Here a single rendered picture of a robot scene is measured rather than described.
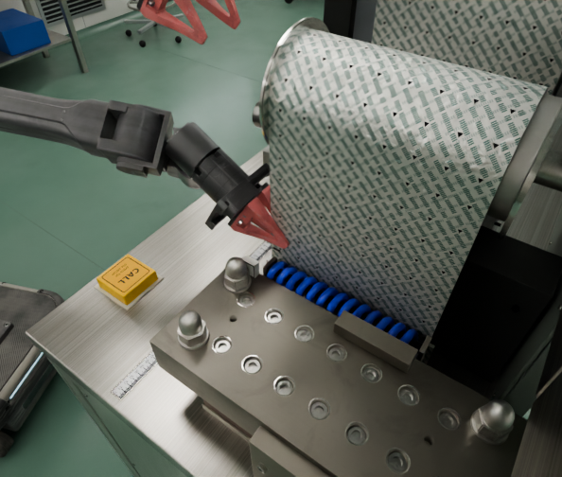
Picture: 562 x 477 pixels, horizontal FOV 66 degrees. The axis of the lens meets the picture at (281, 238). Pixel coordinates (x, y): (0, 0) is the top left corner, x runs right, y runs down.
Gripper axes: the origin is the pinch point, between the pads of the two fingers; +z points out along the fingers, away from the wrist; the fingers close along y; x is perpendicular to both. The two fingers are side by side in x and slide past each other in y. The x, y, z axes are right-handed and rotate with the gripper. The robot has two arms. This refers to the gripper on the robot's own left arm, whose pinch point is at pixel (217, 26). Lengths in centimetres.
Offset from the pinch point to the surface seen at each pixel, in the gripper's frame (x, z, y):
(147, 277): -33.6, 17.7, 14.3
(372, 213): 7.0, 27.0, 6.1
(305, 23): 9.6, 7.4, -0.5
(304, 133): 6.3, 16.1, 6.1
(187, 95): -220, -61, -163
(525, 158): 22.2, 28.8, 4.6
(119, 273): -36.2, 14.4, 16.4
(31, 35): -255, -158, -117
